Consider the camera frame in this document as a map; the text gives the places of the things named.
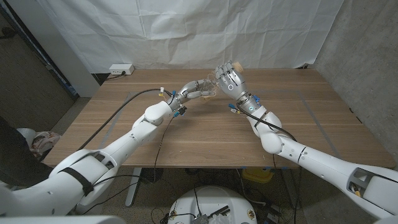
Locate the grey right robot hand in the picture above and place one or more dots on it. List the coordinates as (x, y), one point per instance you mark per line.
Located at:
(233, 84)

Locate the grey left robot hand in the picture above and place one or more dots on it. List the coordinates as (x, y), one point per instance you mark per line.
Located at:
(188, 91)

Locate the clear plastic cup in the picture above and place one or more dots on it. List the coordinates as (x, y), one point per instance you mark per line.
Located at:
(209, 88)
(240, 69)

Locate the brown sugar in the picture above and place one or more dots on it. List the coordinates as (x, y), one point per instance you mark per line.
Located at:
(237, 66)

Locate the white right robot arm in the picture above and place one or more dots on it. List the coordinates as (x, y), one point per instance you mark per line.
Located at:
(326, 165)

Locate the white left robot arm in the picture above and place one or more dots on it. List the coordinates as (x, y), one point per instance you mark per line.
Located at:
(133, 140)

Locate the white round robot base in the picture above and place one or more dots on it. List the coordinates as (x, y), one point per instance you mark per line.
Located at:
(211, 199)

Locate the white creased backdrop sheet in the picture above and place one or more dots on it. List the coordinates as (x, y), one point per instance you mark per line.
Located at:
(186, 31)

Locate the white power strip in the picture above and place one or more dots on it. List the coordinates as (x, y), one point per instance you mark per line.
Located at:
(121, 69)

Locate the black round floor object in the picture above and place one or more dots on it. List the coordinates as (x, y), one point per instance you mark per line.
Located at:
(152, 175)

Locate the yellow container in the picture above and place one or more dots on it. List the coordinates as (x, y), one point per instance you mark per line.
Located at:
(256, 175)

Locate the white table leg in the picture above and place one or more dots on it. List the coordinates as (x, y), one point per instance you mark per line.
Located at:
(133, 186)

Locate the grey table leg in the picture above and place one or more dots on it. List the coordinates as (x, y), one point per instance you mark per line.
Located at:
(290, 193)

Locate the black bar on base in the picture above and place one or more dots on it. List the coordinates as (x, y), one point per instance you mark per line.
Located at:
(219, 211)

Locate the grey mesh box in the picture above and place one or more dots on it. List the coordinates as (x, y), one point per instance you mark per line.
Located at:
(200, 219)

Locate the white square pillar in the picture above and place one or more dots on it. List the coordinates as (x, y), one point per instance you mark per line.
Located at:
(62, 56)

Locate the patterned cloth bag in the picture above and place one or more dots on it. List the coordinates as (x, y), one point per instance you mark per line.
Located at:
(45, 141)

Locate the white round bucket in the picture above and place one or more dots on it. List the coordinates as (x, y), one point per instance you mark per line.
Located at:
(26, 135)

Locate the white robot torso edge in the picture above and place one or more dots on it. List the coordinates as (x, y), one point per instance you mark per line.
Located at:
(62, 220)

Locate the person's dark trouser leg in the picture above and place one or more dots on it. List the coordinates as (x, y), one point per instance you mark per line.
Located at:
(15, 155)

